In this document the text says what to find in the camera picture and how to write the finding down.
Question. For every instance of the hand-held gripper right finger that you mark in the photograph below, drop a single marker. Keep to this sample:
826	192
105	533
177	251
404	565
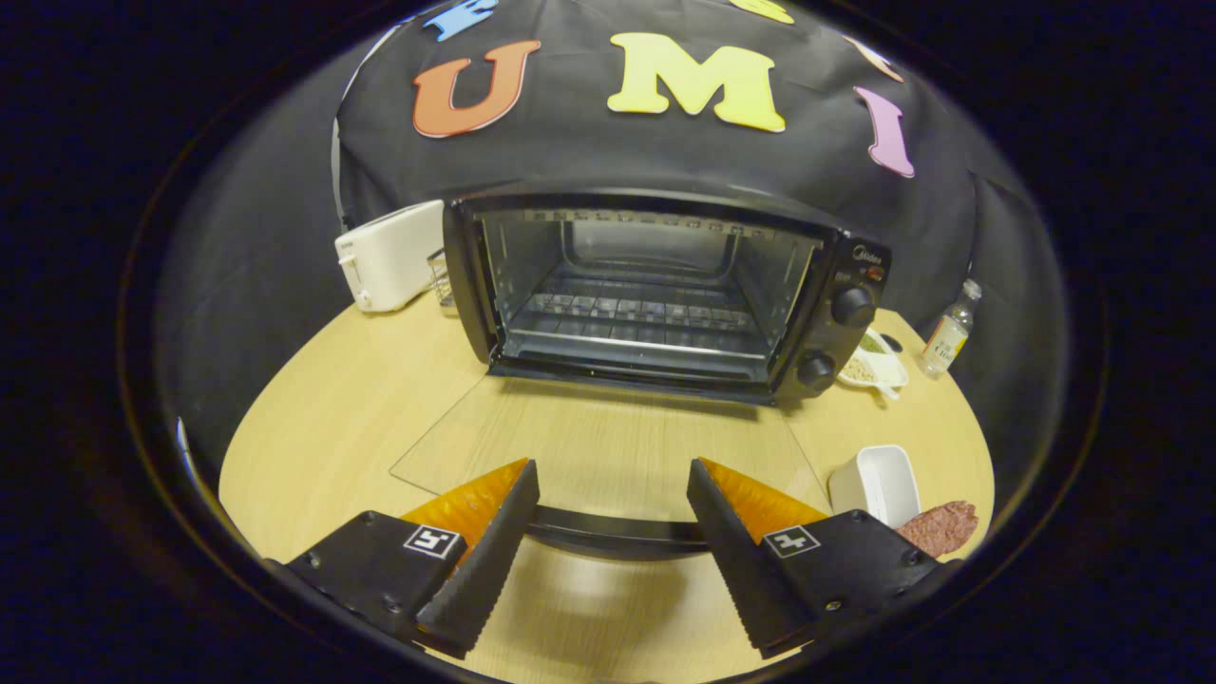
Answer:
736	560

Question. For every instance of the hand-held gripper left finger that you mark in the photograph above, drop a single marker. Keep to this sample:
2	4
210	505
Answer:
494	560

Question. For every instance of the brown meat steak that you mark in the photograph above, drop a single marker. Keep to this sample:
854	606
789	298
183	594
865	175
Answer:
942	527

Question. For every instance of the black toaster oven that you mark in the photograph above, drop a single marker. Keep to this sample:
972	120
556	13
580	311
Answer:
855	309

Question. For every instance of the white bread toaster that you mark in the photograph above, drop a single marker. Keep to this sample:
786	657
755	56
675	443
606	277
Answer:
394	252

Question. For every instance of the white rectangular dish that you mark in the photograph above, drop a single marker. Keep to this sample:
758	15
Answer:
879	480

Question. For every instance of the white divided seasoning dish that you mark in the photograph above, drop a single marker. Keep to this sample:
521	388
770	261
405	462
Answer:
879	366

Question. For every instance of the black bottle cap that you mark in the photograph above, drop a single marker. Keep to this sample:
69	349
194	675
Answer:
891	343

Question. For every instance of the clear glass bottle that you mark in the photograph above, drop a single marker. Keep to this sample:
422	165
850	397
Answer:
945	342

